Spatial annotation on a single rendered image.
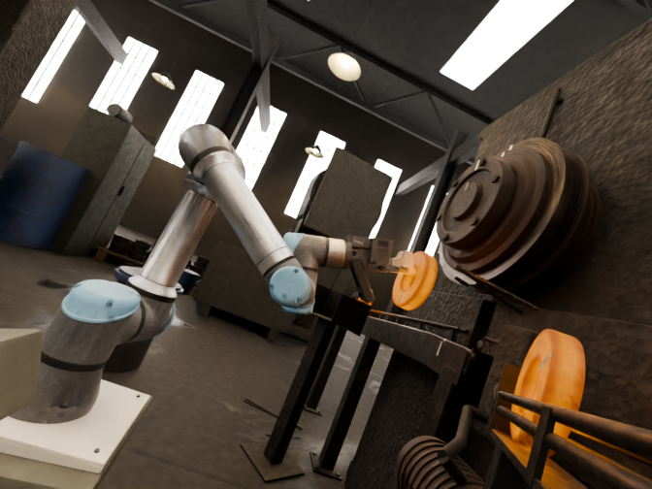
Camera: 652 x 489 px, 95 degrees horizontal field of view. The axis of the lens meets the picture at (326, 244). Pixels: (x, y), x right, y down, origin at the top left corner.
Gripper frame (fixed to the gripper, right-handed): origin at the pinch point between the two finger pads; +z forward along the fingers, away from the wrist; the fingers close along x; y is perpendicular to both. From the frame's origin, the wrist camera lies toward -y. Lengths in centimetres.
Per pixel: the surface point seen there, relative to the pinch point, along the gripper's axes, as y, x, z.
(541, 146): 37.9, -6.2, 29.0
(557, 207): 18.6, -16.8, 23.9
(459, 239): 11.1, 2.1, 12.9
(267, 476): -79, 41, -28
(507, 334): -10.8, -15.7, 14.9
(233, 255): -1, 238, -79
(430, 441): -31.8, -19.3, -2.9
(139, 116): 429, 1010, -565
